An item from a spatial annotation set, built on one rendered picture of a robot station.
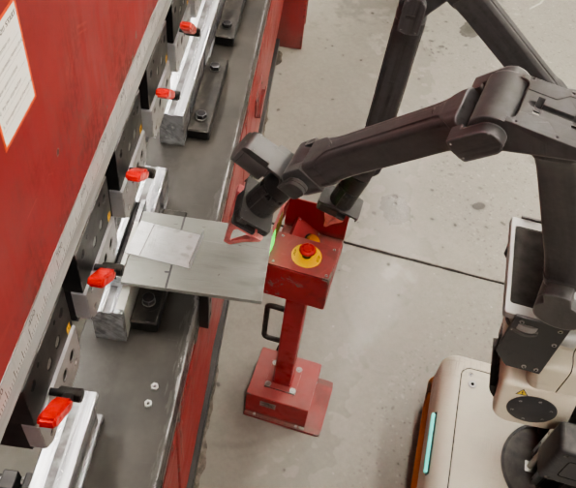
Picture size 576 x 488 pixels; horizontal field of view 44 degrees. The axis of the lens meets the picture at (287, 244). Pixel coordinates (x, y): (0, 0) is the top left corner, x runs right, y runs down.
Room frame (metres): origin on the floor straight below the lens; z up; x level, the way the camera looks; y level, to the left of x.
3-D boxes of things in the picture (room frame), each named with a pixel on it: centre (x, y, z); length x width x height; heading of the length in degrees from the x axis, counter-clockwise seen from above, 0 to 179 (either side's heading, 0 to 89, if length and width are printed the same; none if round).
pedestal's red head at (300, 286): (1.12, -0.05, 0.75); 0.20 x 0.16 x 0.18; 170
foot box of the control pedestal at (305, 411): (1.12, -0.08, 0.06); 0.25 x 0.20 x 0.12; 80
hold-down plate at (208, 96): (1.47, 0.26, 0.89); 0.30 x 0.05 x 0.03; 0
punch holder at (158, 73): (1.04, 0.31, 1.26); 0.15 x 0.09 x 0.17; 0
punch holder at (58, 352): (0.44, 0.31, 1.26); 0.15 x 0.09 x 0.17; 0
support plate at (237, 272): (0.86, 0.16, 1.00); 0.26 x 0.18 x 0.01; 90
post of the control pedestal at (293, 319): (1.12, -0.05, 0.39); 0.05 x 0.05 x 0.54; 80
